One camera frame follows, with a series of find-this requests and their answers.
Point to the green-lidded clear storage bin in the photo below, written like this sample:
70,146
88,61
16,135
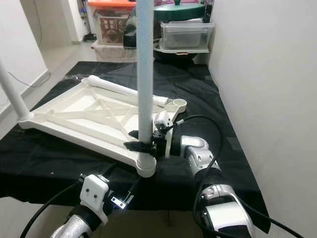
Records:
188,37

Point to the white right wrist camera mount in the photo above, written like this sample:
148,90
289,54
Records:
162,119

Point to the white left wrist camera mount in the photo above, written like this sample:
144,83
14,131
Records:
94,193

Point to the black tablecloth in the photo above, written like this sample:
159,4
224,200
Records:
59,163

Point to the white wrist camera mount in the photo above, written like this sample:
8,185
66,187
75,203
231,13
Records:
162,119
94,193

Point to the white plastic table leg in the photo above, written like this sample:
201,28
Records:
16,101
144,64
124,90

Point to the clear tape square patch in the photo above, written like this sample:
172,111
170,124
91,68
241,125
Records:
233,144

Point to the black round wok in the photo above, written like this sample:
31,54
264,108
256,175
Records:
178,55

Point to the white plastic table top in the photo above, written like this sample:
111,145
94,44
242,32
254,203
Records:
74,101

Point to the orange-lidded clear storage bin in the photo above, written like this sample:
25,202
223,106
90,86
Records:
111,6

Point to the mop with green head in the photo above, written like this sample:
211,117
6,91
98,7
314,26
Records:
90,37

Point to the beige patterned cover cloth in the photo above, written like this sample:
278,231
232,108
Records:
114,53

